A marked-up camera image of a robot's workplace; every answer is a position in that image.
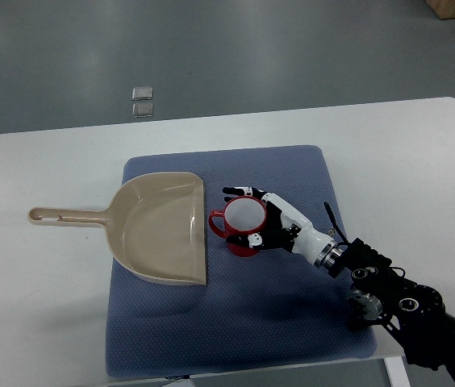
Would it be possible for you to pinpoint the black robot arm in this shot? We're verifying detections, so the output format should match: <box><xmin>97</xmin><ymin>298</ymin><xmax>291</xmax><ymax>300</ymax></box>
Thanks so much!
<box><xmin>315</xmin><ymin>239</ymin><xmax>455</xmax><ymax>382</ymax></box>

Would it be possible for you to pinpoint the beige plastic dustpan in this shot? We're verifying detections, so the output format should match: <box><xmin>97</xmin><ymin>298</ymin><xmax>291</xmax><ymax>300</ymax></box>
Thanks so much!
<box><xmin>27</xmin><ymin>172</ymin><xmax>207</xmax><ymax>285</ymax></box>

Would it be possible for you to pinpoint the white table leg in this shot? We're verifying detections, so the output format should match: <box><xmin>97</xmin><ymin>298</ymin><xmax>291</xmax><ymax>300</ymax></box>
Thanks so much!
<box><xmin>383</xmin><ymin>356</ymin><xmax>411</xmax><ymax>387</ymax></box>

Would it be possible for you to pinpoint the upper metal floor plate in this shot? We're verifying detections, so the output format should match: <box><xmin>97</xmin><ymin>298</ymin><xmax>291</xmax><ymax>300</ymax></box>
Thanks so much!
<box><xmin>131</xmin><ymin>86</ymin><xmax>153</xmax><ymax>101</ymax></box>

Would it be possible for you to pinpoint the red cup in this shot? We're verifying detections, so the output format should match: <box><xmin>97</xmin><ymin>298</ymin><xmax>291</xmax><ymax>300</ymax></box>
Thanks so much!
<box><xmin>208</xmin><ymin>196</ymin><xmax>267</xmax><ymax>258</ymax></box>

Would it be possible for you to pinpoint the blue grey mat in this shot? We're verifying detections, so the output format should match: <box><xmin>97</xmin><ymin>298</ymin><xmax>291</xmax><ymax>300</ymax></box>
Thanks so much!
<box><xmin>106</xmin><ymin>145</ymin><xmax>377</xmax><ymax>378</ymax></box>

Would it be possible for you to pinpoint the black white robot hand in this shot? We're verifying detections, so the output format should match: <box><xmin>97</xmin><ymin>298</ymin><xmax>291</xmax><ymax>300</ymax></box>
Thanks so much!
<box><xmin>223</xmin><ymin>187</ymin><xmax>340</xmax><ymax>268</ymax></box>

